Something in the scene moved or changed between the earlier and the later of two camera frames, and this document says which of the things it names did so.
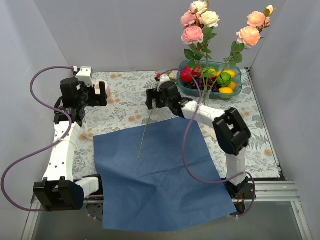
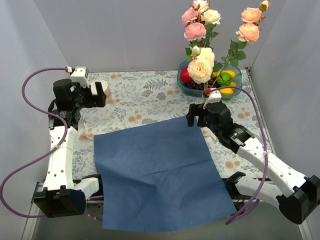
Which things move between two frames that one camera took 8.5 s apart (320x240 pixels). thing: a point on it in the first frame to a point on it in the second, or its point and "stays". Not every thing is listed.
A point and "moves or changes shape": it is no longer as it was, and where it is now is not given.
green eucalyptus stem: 140,151 to 189,55
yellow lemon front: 226,90 stays
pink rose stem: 193,35 to 196,31
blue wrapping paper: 143,182 stays
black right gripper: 150,98 to 199,117
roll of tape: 108,93 stays
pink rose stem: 248,36 moves or changes shape
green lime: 224,79 stays
